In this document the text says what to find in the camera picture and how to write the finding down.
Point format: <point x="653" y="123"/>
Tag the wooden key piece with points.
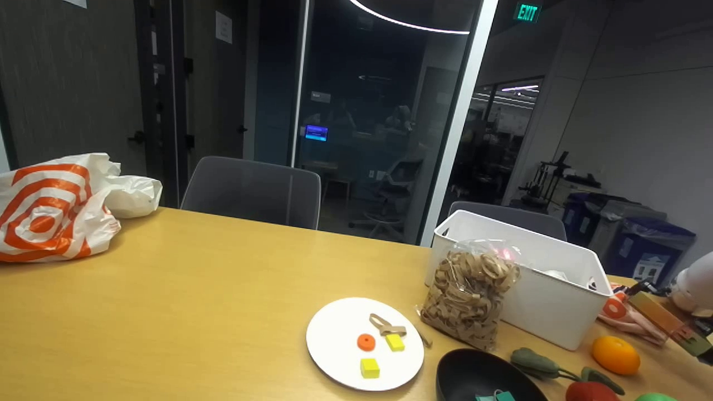
<point x="386" y="326"/>

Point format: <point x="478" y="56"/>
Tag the yellow block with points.
<point x="394" y="341"/>
<point x="371" y="368"/>

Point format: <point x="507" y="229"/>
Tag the grey office chair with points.
<point x="255" y="190"/>

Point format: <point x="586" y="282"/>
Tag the red toy peach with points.
<point x="586" y="390"/>

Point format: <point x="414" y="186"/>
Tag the white round plate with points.
<point x="330" y="340"/>

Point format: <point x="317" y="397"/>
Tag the green toy apple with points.
<point x="655" y="397"/>

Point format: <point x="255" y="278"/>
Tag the white plastic basket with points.
<point x="559" y="289"/>

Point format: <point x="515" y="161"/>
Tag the green exit sign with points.
<point x="527" y="13"/>

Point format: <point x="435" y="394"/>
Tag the green toy vegetable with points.
<point x="546" y="368"/>

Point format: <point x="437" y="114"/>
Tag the blue bins in background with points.
<point x="629" y="238"/>

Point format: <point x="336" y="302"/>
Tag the black bowl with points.
<point x="466" y="372"/>

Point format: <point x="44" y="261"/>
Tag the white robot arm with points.
<point x="692" y="294"/>

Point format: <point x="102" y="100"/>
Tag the orange white plastic bag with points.
<point x="70" y="208"/>

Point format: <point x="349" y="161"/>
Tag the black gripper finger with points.
<point x="668" y="323"/>

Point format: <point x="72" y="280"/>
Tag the orange round block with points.
<point x="366" y="341"/>

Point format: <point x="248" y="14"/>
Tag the teal block in bowl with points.
<point x="498" y="396"/>

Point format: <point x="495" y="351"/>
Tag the bag of wooden rings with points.
<point x="469" y="289"/>

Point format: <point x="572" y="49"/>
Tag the orange toy fruit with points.
<point x="616" y="356"/>

